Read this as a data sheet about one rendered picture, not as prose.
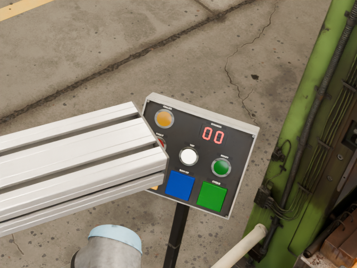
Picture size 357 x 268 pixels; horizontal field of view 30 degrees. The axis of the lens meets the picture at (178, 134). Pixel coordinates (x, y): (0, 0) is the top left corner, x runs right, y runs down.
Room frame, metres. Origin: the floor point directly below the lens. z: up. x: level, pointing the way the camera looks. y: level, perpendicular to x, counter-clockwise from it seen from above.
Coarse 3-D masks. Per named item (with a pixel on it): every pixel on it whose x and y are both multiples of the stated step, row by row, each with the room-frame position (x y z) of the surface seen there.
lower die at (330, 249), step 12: (348, 216) 1.27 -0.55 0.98; (336, 228) 1.22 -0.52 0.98; (348, 228) 1.22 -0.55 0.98; (336, 240) 1.17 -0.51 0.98; (348, 240) 1.17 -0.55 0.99; (324, 252) 1.16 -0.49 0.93; (336, 252) 1.14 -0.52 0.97; (348, 252) 1.13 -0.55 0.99; (336, 264) 1.13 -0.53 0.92; (348, 264) 1.11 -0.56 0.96
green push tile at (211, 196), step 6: (204, 186) 1.23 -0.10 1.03; (210, 186) 1.23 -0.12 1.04; (216, 186) 1.23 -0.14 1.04; (204, 192) 1.22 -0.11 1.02; (210, 192) 1.22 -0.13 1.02; (216, 192) 1.22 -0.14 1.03; (222, 192) 1.22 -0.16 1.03; (198, 198) 1.21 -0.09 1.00; (204, 198) 1.21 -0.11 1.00; (210, 198) 1.21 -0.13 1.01; (216, 198) 1.21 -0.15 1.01; (222, 198) 1.21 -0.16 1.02; (198, 204) 1.20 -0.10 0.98; (204, 204) 1.20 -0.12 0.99; (210, 204) 1.20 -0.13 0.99; (216, 204) 1.20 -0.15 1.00; (222, 204) 1.20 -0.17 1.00; (216, 210) 1.19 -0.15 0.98
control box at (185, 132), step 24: (192, 120) 1.34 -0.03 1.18; (216, 120) 1.34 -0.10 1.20; (168, 144) 1.30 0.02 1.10; (192, 144) 1.30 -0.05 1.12; (216, 144) 1.30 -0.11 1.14; (240, 144) 1.30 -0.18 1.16; (168, 168) 1.27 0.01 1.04; (192, 168) 1.27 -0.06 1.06; (240, 168) 1.27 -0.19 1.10; (192, 192) 1.23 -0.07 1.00
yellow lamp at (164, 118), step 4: (160, 112) 1.35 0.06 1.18; (164, 112) 1.35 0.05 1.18; (160, 116) 1.35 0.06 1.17; (164, 116) 1.35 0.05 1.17; (168, 116) 1.35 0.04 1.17; (160, 120) 1.34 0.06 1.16; (164, 120) 1.34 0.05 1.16; (168, 120) 1.34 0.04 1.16; (160, 124) 1.33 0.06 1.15; (164, 124) 1.33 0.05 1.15; (168, 124) 1.33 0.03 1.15
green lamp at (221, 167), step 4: (216, 164) 1.27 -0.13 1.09; (220, 164) 1.27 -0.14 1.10; (224, 164) 1.27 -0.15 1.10; (216, 168) 1.26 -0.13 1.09; (220, 168) 1.26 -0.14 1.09; (224, 168) 1.26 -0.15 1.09; (228, 168) 1.26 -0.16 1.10; (216, 172) 1.26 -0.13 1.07; (220, 172) 1.26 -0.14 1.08; (224, 172) 1.26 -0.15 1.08
